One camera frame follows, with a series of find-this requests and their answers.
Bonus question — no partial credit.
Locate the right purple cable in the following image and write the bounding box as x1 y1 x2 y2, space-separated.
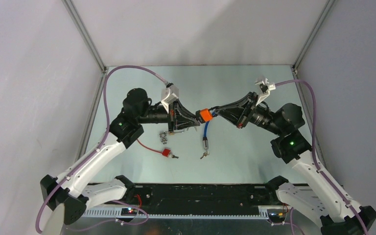
274 79 370 235

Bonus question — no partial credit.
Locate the blue cable lock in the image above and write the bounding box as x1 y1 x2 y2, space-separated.
200 121 210 159

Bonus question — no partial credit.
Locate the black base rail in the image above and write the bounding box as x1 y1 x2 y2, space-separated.
121 184 283 216

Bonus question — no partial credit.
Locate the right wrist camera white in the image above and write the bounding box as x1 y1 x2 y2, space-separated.
255 76 276 105

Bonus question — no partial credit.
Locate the orange black padlock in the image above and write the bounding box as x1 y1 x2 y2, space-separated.
195 109 213 123

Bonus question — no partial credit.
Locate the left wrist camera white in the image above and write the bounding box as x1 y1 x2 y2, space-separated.
160 83 179 114

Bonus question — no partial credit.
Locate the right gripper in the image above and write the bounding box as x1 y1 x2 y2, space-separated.
216 91 285 136

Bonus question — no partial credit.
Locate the silver key bunch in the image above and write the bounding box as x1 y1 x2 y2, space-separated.
159 131 168 144

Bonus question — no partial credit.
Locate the red cable padlock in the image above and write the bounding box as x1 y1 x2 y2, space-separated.
137 140 179 159

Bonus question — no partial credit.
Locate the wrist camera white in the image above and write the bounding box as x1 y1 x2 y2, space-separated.
160 83 179 114
255 76 276 105

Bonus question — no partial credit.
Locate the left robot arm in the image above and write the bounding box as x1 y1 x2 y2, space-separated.
40 85 212 226

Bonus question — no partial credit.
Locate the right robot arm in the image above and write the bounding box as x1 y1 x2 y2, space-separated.
214 93 376 235

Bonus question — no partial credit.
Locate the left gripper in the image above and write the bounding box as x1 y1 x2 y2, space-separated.
136 98 199 133

